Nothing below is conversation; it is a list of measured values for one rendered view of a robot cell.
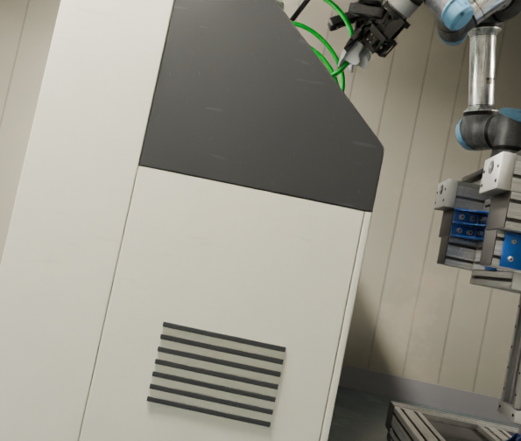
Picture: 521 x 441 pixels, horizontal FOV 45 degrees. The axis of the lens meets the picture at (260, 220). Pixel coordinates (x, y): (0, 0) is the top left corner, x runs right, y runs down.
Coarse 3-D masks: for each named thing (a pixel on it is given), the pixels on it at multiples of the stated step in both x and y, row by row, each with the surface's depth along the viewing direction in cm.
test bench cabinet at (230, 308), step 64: (192, 192) 151; (256, 192) 151; (128, 256) 151; (192, 256) 150; (256, 256) 150; (320, 256) 150; (128, 320) 150; (192, 320) 150; (256, 320) 149; (320, 320) 149; (128, 384) 149; (192, 384) 148; (256, 384) 148; (320, 384) 148
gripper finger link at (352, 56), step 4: (356, 44) 169; (360, 44) 168; (352, 48) 170; (356, 48) 169; (360, 48) 168; (344, 52) 170; (348, 52) 170; (352, 52) 170; (356, 52) 169; (344, 56) 171; (348, 56) 171; (352, 56) 170; (356, 56) 169; (340, 60) 172; (344, 60) 173; (348, 60) 171; (352, 60) 170; (356, 60) 169; (340, 64) 173; (352, 64) 170; (356, 64) 169
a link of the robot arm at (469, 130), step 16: (480, 32) 210; (496, 32) 211; (480, 48) 210; (480, 64) 211; (480, 80) 211; (480, 96) 211; (464, 112) 215; (480, 112) 210; (496, 112) 211; (464, 128) 215; (480, 128) 209; (464, 144) 217; (480, 144) 211
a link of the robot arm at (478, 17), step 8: (472, 0) 163; (480, 0) 162; (488, 0) 162; (496, 0) 162; (504, 0) 162; (480, 8) 163; (488, 8) 163; (496, 8) 164; (472, 16) 163; (480, 16) 164; (488, 16) 165; (472, 24) 165; (440, 32) 166; (448, 32) 163; (456, 32) 163; (464, 32) 166; (448, 40) 168; (456, 40) 168
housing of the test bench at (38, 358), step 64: (64, 0) 155; (128, 0) 154; (64, 64) 154; (128, 64) 154; (64, 128) 153; (128, 128) 153; (64, 192) 152; (128, 192) 152; (64, 256) 151; (0, 320) 150; (64, 320) 150; (0, 384) 150; (64, 384) 149
